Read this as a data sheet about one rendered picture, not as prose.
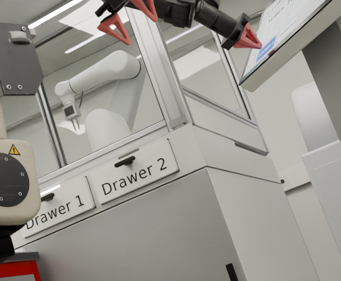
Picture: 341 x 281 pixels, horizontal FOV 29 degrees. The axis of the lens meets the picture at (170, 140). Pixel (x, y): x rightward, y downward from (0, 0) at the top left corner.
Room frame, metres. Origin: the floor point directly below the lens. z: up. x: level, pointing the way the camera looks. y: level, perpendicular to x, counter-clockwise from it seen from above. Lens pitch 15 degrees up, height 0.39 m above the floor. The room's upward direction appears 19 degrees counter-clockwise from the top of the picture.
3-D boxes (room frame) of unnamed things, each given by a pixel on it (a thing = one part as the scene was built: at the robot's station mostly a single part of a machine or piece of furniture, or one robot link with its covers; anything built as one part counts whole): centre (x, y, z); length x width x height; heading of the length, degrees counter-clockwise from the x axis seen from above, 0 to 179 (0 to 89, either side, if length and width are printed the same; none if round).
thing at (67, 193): (2.15, 0.44, 0.87); 0.29 x 0.02 x 0.11; 71
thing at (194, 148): (2.60, 0.24, 0.87); 1.02 x 0.95 x 0.14; 71
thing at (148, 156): (2.05, 0.14, 0.87); 0.29 x 0.02 x 0.11; 71
